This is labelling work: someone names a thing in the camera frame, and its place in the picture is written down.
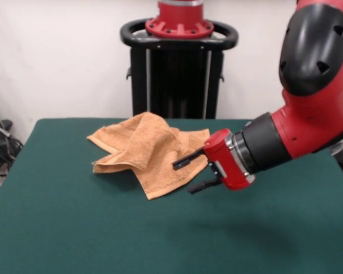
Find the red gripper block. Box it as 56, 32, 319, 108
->
172, 128, 257, 195

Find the tan terry towel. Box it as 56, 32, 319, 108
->
86, 111, 214, 200

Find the dark green table cloth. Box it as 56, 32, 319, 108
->
0, 118, 343, 274

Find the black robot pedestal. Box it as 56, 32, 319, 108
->
119, 19, 240, 120

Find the black cable tangle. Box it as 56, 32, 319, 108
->
0, 91, 24, 200

